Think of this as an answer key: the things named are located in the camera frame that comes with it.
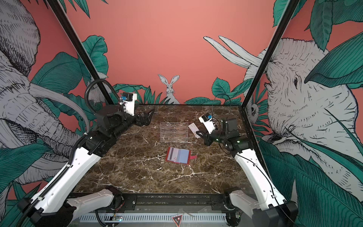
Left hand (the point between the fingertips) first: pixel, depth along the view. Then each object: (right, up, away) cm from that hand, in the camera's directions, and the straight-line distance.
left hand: (146, 105), depth 64 cm
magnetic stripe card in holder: (+10, -30, +27) cm, 41 cm away
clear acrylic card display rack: (+10, -16, +34) cm, 39 cm away
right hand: (+24, -12, +8) cm, 28 cm away
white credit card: (+22, -11, +7) cm, 26 cm away
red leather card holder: (+14, -30, +27) cm, 43 cm away
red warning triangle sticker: (+14, -56, +5) cm, 58 cm away
